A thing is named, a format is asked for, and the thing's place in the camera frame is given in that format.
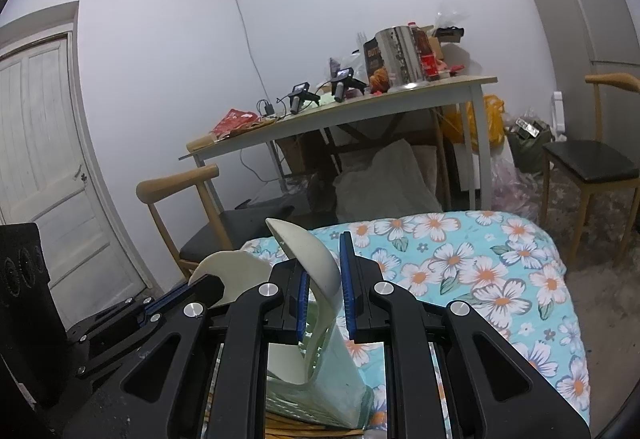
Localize steel stockpot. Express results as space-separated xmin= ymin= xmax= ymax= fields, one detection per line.
xmin=375 ymin=26 xmax=432 ymax=87

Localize red label bottle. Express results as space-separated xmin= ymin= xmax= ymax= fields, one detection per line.
xmin=411 ymin=22 xmax=442 ymax=81

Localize pink plastic bag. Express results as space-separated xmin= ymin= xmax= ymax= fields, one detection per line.
xmin=492 ymin=154 xmax=548 ymax=212

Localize grey refrigerator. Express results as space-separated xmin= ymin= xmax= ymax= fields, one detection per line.
xmin=515 ymin=0 xmax=640 ymax=140

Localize floral blue tablecloth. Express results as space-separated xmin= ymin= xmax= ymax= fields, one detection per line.
xmin=240 ymin=210 xmax=591 ymax=439

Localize dark biscuit box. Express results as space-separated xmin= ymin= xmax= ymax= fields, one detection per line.
xmin=362 ymin=38 xmax=392 ymax=92

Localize yellow plastic bag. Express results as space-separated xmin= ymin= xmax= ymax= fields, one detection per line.
xmin=442 ymin=94 xmax=507 ymax=155

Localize red snack packet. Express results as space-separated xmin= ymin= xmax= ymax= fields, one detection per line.
xmin=211 ymin=108 xmax=262 ymax=138

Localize dark green bag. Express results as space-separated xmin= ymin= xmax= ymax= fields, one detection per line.
xmin=509 ymin=118 xmax=553 ymax=172

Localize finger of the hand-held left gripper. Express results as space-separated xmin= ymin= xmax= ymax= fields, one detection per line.
xmin=65 ymin=276 xmax=227 ymax=381
xmin=90 ymin=283 xmax=197 ymax=327

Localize brown box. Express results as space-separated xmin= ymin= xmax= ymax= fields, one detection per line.
xmin=429 ymin=25 xmax=467 ymax=45

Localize black handheld device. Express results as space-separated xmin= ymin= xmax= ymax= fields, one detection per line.
xmin=286 ymin=82 xmax=322 ymax=114
xmin=330 ymin=67 xmax=367 ymax=102

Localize white plastic object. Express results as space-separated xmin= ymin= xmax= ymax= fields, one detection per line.
xmin=551 ymin=90 xmax=567 ymax=141

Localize white door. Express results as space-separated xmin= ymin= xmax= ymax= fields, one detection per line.
xmin=0 ymin=2 xmax=151 ymax=325

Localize cardboard box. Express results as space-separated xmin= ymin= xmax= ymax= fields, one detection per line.
xmin=276 ymin=132 xmax=331 ymax=177

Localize white sack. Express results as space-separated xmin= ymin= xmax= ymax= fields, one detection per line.
xmin=334 ymin=139 xmax=443 ymax=222

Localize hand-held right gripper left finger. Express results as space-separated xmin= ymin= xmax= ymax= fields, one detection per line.
xmin=62 ymin=260 xmax=308 ymax=439

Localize wooden chair black seat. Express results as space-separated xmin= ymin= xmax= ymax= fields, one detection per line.
xmin=136 ymin=163 xmax=308 ymax=277
xmin=541 ymin=73 xmax=640 ymax=270

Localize wooden block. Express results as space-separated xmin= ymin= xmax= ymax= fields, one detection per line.
xmin=186 ymin=133 xmax=217 ymax=154

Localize beige plastic spoon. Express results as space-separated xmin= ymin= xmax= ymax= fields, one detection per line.
xmin=188 ymin=251 xmax=275 ymax=309
xmin=264 ymin=218 xmax=348 ymax=350

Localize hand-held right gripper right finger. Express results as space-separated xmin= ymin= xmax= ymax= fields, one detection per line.
xmin=339 ymin=231 xmax=591 ymax=439

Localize green plastic utensil holder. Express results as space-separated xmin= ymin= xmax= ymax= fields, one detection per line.
xmin=264 ymin=291 xmax=373 ymax=432

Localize wooden table white legs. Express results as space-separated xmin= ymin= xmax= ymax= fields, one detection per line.
xmin=177 ymin=75 xmax=499 ymax=220

